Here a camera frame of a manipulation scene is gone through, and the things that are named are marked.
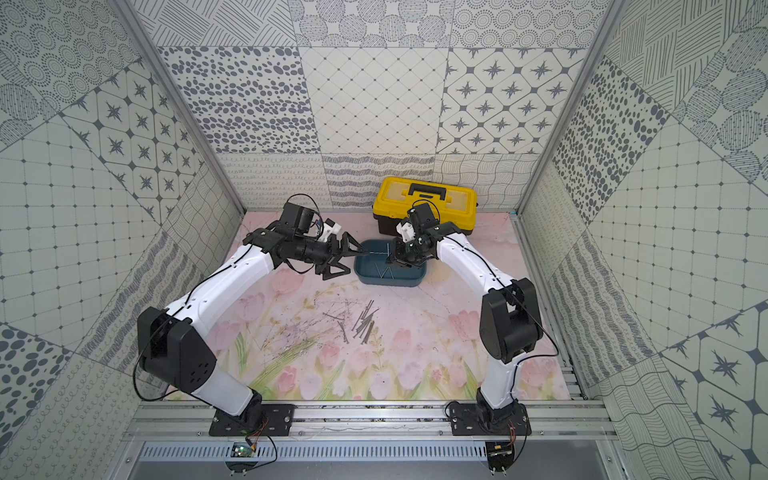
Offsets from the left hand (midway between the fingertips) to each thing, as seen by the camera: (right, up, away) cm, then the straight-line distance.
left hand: (358, 255), depth 76 cm
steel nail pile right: (+1, -25, +14) cm, 28 cm away
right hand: (+8, -3, +10) cm, 13 cm away
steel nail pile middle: (0, -21, +15) cm, 26 cm away
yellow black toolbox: (+30, +16, +25) cm, 42 cm away
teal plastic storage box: (+2, -7, +28) cm, 29 cm away
